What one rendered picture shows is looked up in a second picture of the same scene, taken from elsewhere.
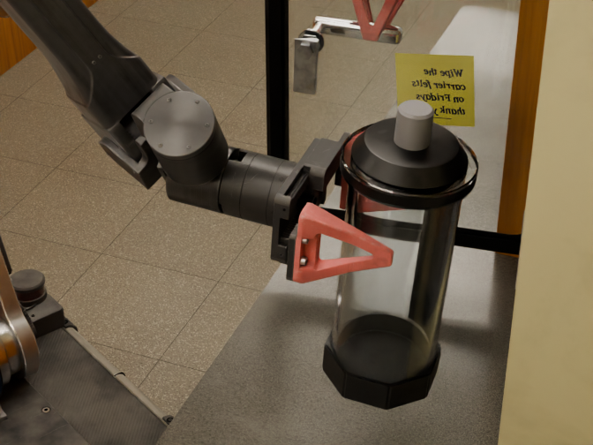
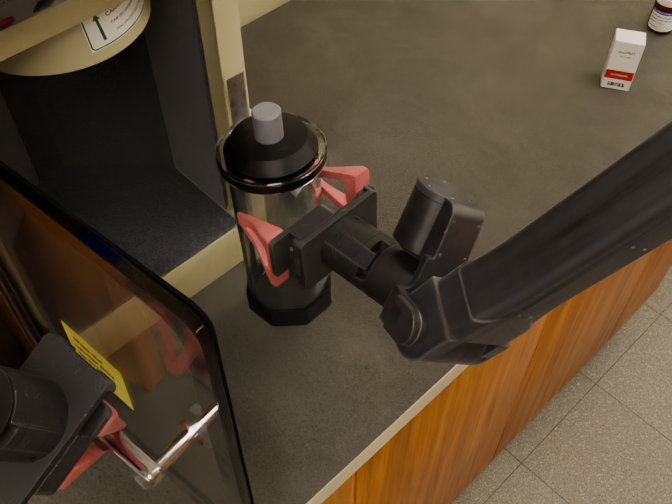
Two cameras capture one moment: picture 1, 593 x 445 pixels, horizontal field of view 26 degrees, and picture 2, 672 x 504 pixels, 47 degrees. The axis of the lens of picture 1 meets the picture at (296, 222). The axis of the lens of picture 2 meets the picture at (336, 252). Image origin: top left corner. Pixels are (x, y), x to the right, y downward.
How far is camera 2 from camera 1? 135 cm
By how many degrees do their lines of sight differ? 92
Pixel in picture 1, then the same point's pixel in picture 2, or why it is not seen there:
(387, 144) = (290, 135)
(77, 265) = not seen: outside the picture
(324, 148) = (306, 226)
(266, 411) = (361, 367)
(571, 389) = not seen: hidden behind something
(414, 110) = (269, 107)
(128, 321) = not seen: outside the picture
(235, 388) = (374, 398)
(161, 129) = (463, 195)
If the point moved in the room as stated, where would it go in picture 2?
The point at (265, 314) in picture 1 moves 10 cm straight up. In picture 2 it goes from (311, 476) to (308, 436)
